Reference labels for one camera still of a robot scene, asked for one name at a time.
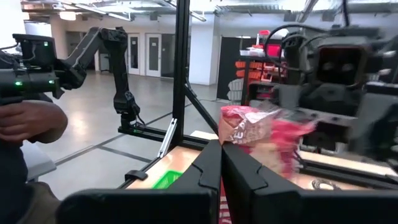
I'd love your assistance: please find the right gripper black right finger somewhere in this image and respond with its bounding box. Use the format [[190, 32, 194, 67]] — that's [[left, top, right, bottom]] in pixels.
[[222, 142, 398, 224]]

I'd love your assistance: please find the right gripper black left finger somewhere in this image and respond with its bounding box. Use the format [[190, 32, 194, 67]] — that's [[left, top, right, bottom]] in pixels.
[[55, 139, 222, 224]]

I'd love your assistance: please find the red snack bag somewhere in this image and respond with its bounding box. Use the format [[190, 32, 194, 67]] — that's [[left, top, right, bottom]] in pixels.
[[217, 105, 317, 224]]

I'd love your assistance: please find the green plastic basket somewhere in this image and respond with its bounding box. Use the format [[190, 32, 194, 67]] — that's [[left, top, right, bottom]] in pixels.
[[151, 169, 184, 190]]

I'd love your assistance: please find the black table clamp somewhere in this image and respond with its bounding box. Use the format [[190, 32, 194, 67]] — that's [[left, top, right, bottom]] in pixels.
[[124, 169, 149, 182]]

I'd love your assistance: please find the tape roll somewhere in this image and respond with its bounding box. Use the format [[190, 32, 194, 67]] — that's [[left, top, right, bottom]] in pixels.
[[312, 178, 342, 191]]

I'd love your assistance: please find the shelf with orange bins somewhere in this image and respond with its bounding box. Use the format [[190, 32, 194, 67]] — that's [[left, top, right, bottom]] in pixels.
[[234, 29, 289, 106]]

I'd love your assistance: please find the black partition panel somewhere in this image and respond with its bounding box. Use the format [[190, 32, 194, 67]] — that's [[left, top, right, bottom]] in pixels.
[[216, 36, 246, 100]]

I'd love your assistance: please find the white double door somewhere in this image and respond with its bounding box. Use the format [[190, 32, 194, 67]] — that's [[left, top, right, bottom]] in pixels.
[[127, 33, 162, 78]]

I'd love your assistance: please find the grey bench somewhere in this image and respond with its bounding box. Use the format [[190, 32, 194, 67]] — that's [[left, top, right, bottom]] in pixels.
[[21, 139, 57, 182]]

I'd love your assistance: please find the person's hand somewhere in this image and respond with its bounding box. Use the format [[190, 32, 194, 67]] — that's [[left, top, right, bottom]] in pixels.
[[0, 100, 68, 144]]

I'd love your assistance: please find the person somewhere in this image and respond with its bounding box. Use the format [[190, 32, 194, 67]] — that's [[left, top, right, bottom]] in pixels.
[[0, 136, 62, 224]]

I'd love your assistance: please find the ceiling lamp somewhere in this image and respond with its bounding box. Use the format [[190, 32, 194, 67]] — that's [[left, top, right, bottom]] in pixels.
[[58, 11, 77, 21]]

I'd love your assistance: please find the silver frame bracket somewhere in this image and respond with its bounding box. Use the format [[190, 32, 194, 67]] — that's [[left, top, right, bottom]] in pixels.
[[157, 118, 178, 159]]

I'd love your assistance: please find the black diagonal frame brace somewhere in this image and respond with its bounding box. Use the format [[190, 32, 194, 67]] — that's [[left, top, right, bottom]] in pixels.
[[183, 82, 219, 135]]

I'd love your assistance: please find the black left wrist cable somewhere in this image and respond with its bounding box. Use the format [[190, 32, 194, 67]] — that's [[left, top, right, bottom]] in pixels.
[[264, 24, 327, 73]]

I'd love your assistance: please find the black frame post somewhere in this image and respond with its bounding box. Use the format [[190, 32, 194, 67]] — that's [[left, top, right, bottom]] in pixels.
[[172, 0, 191, 147]]

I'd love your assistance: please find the black leader arm handle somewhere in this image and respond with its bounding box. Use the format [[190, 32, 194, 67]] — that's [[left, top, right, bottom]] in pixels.
[[0, 33, 65, 106]]

